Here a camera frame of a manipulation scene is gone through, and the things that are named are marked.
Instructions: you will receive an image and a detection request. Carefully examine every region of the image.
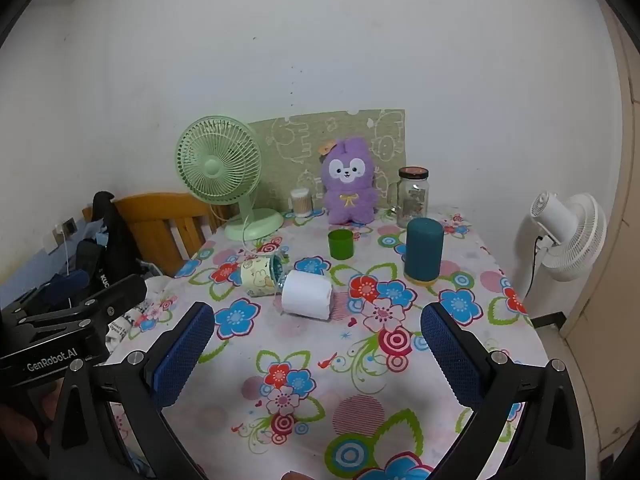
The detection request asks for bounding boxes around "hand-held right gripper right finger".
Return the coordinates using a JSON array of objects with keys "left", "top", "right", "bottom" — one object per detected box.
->
[{"left": 420, "top": 302, "right": 587, "bottom": 480}]

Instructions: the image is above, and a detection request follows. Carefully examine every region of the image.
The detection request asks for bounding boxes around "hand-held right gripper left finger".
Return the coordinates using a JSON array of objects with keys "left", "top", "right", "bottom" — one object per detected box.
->
[{"left": 47, "top": 301, "right": 216, "bottom": 480}]

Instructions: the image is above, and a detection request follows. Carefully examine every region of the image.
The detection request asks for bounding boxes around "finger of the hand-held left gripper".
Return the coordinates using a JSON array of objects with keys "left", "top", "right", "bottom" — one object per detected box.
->
[{"left": 92, "top": 273, "right": 149, "bottom": 325}]

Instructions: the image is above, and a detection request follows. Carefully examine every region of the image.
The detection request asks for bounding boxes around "yellow cartoon printed cup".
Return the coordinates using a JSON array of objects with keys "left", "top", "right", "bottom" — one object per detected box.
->
[{"left": 239, "top": 253, "right": 287, "bottom": 299}]

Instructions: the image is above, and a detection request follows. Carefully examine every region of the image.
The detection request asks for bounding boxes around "dark teal cup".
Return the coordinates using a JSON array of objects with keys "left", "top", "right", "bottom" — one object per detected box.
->
[{"left": 403, "top": 217, "right": 445, "bottom": 287}]

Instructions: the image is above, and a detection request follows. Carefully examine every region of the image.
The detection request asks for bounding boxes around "green plastic cup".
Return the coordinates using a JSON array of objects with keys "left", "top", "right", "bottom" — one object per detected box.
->
[{"left": 327, "top": 228, "right": 354, "bottom": 261}]

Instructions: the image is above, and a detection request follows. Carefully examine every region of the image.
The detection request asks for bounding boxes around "white printed cloth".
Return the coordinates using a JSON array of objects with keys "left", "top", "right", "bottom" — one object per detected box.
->
[{"left": 106, "top": 276, "right": 177, "bottom": 357}]

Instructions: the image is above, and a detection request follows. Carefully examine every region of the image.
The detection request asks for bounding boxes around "black bag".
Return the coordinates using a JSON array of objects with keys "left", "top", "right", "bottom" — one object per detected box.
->
[{"left": 74, "top": 190, "right": 147, "bottom": 292}]

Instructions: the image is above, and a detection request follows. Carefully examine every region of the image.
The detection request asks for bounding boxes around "wooden chair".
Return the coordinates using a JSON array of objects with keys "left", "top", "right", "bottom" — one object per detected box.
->
[{"left": 81, "top": 191, "right": 242, "bottom": 279}]

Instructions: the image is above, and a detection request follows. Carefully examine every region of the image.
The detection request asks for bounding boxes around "floral tablecloth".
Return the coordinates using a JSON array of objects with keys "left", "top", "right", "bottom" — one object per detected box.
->
[{"left": 106, "top": 204, "right": 551, "bottom": 480}]

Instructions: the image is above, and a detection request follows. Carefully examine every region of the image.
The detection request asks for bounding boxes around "white toilet paper roll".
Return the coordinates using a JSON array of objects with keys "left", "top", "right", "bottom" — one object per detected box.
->
[{"left": 280, "top": 269, "right": 334, "bottom": 320}]

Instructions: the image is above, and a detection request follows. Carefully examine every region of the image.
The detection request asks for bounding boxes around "light green desk fan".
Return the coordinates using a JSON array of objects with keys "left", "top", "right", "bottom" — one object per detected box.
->
[{"left": 174, "top": 114, "right": 285, "bottom": 243}]

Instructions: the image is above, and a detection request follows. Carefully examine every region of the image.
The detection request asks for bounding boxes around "glass jar with lid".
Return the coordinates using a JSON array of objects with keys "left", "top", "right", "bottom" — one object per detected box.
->
[{"left": 396, "top": 165, "right": 431, "bottom": 229}]

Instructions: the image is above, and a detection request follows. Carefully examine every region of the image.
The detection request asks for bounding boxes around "white clip fan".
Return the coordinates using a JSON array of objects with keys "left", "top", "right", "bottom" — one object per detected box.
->
[{"left": 529, "top": 190, "right": 609, "bottom": 284}]

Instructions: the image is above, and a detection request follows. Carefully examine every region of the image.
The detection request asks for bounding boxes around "cotton swab container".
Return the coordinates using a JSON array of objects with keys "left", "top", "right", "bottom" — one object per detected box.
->
[{"left": 290, "top": 187, "right": 315, "bottom": 219}]

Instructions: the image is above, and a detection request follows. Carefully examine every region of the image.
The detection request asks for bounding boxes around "purple plush toy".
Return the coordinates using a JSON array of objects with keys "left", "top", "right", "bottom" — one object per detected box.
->
[{"left": 319, "top": 137, "right": 384, "bottom": 226}]

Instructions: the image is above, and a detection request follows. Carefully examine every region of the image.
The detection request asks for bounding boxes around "beige wooden door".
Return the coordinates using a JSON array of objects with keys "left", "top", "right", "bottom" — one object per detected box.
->
[{"left": 559, "top": 0, "right": 640, "bottom": 413}]

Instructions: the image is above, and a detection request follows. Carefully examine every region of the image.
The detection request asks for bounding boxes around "green cartoon printed board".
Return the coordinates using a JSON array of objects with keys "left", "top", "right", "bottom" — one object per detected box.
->
[{"left": 247, "top": 107, "right": 407, "bottom": 212}]

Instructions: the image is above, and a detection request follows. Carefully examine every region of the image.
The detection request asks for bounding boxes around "white charging cable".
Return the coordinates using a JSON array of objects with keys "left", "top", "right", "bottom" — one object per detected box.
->
[{"left": 59, "top": 232, "right": 73, "bottom": 306}]

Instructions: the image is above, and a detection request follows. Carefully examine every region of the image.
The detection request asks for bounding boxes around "wall socket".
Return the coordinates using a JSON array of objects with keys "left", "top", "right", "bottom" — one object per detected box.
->
[{"left": 52, "top": 216, "right": 79, "bottom": 239}]

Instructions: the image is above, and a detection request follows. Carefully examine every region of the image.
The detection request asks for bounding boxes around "black fan cable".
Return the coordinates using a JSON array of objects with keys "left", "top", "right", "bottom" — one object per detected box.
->
[{"left": 526, "top": 234, "right": 547, "bottom": 312}]

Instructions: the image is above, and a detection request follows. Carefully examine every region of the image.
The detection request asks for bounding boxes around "light green fan cord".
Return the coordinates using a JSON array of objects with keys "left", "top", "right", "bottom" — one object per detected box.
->
[{"left": 212, "top": 204, "right": 282, "bottom": 262}]

